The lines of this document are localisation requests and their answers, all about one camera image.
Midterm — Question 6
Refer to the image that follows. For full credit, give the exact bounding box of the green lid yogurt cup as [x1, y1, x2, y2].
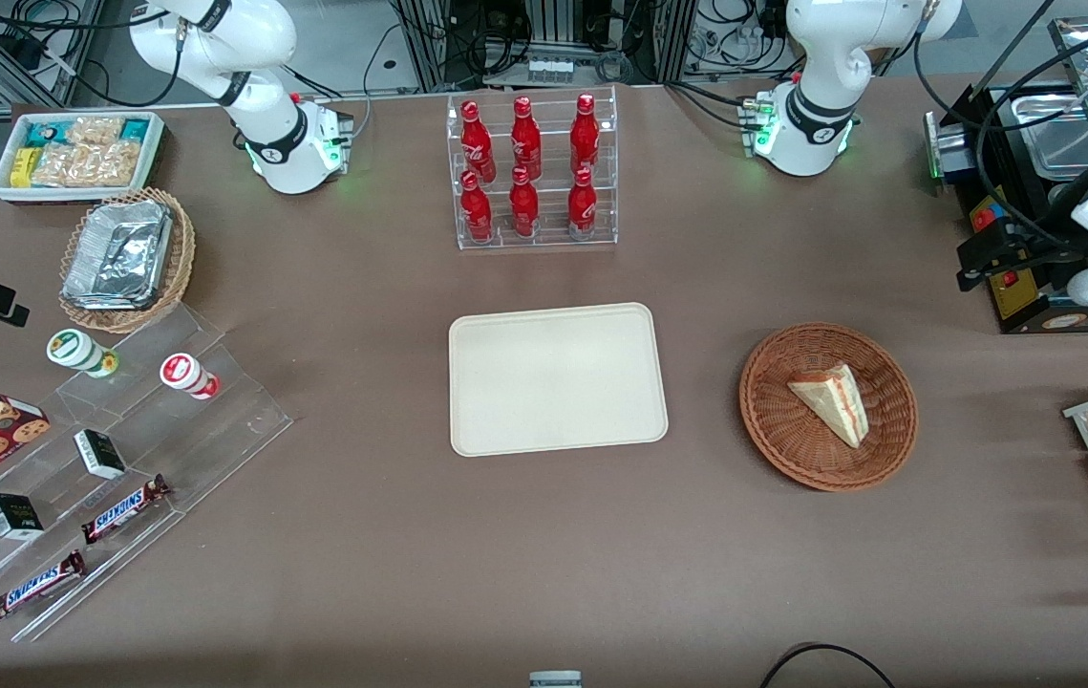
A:
[46, 328, 120, 379]

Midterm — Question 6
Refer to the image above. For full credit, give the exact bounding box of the clear acrylic bottle rack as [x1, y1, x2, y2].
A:
[445, 85, 620, 252]

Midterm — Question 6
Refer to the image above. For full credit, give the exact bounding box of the brown round wicker basket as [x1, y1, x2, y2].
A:
[738, 322, 920, 494]

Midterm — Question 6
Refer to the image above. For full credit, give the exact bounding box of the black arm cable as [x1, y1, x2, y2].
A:
[912, 0, 1088, 251]

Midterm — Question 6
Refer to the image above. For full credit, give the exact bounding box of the shiny metal pan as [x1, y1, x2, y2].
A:
[1019, 107, 1088, 181]

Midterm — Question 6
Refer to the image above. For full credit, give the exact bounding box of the white rectangular snack bin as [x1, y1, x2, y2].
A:
[0, 111, 168, 204]

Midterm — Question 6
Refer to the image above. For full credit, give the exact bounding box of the triangular wrapped sandwich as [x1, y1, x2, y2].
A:
[786, 362, 872, 450]

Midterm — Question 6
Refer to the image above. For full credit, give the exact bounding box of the red cola bottle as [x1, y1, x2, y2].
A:
[507, 165, 542, 240]
[459, 170, 496, 246]
[569, 93, 602, 177]
[509, 96, 544, 183]
[565, 166, 600, 242]
[459, 99, 498, 184]

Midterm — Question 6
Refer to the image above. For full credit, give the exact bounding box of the black countertop appliance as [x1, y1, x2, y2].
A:
[924, 80, 1088, 336]

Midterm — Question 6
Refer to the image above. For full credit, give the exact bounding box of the cream plastic tray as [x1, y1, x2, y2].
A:
[447, 302, 671, 459]

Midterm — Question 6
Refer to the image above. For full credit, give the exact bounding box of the aluminium foil tray stack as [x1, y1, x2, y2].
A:
[62, 200, 173, 311]

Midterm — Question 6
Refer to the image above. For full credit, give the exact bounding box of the white power strip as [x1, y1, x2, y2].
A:
[523, 55, 575, 84]

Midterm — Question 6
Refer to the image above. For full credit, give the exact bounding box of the black cable loop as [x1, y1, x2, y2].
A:
[757, 641, 900, 688]

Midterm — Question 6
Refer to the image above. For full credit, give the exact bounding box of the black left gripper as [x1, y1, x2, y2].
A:
[956, 212, 1088, 292]

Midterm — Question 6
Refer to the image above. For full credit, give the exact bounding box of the red lid yogurt cup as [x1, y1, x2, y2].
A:
[159, 352, 221, 401]

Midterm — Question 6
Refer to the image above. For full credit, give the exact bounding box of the clear acrylic stepped rack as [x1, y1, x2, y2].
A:
[0, 304, 295, 644]

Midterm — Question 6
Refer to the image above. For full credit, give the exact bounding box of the Snickers chocolate bar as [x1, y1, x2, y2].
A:
[80, 474, 173, 547]
[0, 549, 89, 624]

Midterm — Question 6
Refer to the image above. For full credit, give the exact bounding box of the light wicker basket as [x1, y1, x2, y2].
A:
[58, 186, 197, 334]

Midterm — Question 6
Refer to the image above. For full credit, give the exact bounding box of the clear rice cracker pack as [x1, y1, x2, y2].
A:
[65, 116, 125, 146]
[32, 141, 145, 189]

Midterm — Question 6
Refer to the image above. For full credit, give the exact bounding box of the small black box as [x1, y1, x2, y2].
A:
[0, 492, 46, 543]
[73, 428, 128, 481]

